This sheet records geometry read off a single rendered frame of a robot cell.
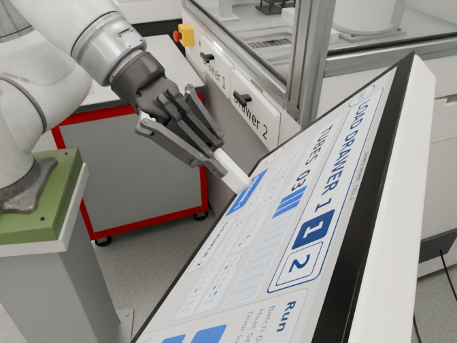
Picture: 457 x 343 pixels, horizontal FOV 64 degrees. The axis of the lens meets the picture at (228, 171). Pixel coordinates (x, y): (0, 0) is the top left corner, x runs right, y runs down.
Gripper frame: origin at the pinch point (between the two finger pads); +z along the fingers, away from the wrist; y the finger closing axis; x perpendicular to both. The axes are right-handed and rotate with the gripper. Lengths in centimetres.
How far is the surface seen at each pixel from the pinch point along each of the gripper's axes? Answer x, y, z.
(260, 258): -13.9, -18.8, 4.2
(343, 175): -20.8, -11.2, 4.2
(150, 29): 86, 120, -61
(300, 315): -21.7, -26.1, 4.2
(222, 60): 28, 61, -17
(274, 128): 13.9, 36.1, 5.2
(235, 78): 24, 53, -10
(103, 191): 102, 43, -16
